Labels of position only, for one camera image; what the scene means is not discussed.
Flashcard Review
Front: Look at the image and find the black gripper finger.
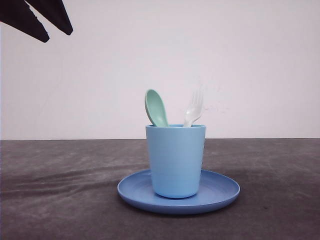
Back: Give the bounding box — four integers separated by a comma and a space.
0, 0, 50, 43
26, 0, 73, 36

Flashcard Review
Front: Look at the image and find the mint green plastic spoon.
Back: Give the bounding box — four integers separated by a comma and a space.
144, 89, 169, 127

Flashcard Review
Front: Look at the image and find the white plastic fork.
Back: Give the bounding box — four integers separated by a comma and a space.
183, 86, 204, 127

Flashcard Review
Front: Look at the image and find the light blue plastic cup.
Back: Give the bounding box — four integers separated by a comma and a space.
145, 124, 206, 199

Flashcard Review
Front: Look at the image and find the grey table cloth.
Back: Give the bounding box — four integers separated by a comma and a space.
0, 138, 320, 240

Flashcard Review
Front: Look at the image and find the blue plastic plate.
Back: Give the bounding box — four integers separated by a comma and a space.
117, 169, 241, 215

